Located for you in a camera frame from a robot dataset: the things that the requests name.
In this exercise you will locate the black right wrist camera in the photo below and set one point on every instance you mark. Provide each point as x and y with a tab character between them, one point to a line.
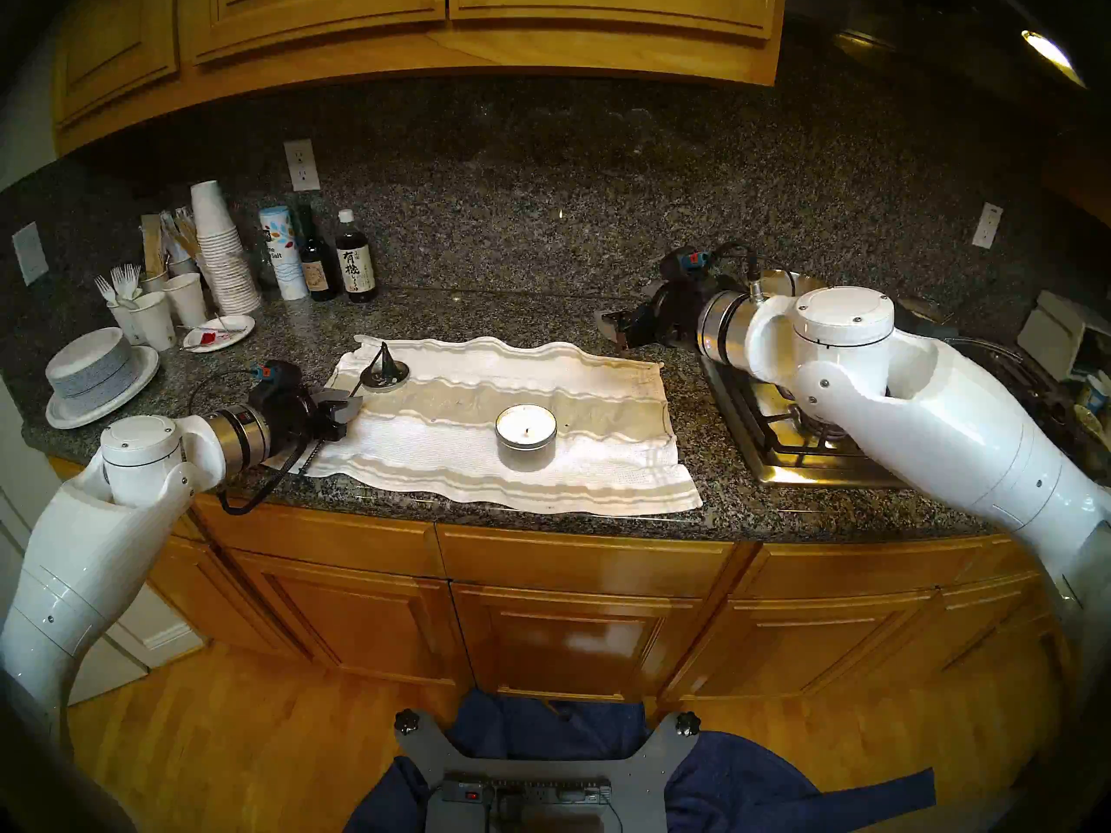
686	262

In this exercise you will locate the white box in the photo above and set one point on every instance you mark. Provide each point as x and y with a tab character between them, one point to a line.
1063	332

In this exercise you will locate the paper cup with wooden sticks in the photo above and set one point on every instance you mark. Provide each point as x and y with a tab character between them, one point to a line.
154	282

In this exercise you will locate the white beige striped towel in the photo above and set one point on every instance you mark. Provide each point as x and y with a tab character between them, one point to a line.
590	441

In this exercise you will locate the steel gas stove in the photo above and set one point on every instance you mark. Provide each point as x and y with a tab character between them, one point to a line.
781	445

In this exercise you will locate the wooden upper cabinets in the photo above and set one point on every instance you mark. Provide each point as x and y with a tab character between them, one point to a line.
434	24

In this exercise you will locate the white wall switch plate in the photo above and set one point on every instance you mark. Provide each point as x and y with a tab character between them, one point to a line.
30	252

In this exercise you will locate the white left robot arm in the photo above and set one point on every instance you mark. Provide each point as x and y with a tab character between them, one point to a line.
95	528

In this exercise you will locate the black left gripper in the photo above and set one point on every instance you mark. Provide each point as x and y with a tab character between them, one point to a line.
291	415

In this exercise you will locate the soy sauce bottle white label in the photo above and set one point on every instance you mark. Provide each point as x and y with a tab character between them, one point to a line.
357	267

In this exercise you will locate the silver tin candle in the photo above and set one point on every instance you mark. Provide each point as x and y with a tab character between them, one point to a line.
526	441

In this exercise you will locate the small white plate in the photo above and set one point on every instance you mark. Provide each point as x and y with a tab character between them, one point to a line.
230	330

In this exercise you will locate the white plastic fork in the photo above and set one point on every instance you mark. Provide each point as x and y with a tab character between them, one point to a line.
104	287
120	278
133	276

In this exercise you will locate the stack of white paper cups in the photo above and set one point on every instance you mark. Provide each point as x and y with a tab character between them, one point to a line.
227	267

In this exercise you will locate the grey power strip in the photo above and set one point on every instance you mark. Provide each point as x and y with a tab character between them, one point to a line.
521	791

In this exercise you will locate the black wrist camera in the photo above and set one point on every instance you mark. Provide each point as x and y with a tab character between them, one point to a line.
279	373
686	262

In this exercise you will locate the white paper cup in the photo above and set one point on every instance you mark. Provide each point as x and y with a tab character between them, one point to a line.
182	265
187	300
156	324

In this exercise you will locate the white salt canister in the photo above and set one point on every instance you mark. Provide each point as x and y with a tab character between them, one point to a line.
285	259

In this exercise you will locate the paper cup with blue print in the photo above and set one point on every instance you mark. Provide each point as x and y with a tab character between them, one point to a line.
1095	397

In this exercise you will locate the dark glass bottle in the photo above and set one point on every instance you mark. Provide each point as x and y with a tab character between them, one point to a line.
318	272

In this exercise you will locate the wooden cabinets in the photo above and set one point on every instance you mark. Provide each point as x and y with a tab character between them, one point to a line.
564	614
434	24

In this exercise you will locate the wooden lower cabinets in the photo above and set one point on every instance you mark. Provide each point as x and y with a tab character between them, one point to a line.
564	614

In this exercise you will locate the black candle snuffer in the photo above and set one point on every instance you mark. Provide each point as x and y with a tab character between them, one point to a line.
384	364

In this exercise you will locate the paper cup with forks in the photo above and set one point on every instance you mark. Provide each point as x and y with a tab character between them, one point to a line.
123	324

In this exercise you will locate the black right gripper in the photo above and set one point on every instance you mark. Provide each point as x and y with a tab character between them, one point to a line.
681	315

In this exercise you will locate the dark blue cloth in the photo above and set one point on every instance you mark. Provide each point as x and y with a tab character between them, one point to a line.
764	788

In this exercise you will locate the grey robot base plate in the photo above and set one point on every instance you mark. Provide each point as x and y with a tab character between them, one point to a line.
642	770

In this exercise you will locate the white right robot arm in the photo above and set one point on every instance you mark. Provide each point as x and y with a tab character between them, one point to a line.
955	423

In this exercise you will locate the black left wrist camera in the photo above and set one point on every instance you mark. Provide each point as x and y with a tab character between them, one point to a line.
279	373

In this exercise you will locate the range hood lamp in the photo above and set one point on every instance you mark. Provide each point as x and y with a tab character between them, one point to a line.
1050	55

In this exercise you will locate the white wall outlet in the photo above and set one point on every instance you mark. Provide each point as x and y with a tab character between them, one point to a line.
302	165
987	226

